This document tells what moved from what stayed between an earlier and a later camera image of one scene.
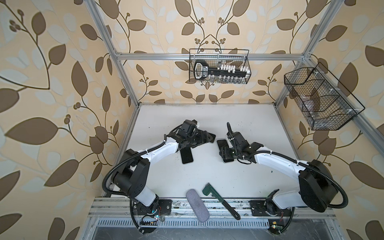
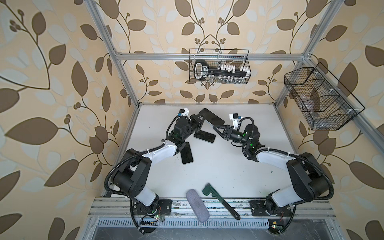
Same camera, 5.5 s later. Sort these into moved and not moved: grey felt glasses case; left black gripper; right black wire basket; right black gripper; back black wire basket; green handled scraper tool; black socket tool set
Moved: right black gripper; left black gripper
Not moved: back black wire basket; right black wire basket; grey felt glasses case; green handled scraper tool; black socket tool set
